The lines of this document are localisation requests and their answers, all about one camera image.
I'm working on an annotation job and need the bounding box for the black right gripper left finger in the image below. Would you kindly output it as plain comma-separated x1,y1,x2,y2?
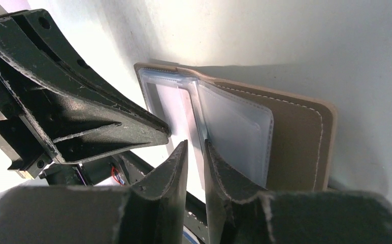
0,141,188,243

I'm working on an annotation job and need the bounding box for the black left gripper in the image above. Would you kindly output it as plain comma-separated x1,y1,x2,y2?
0,9,171,179

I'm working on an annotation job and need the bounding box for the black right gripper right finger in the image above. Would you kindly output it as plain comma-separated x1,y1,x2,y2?
204,140,392,243

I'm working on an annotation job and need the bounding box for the beige leather card holder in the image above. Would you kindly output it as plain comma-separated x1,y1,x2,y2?
134,63,337,192

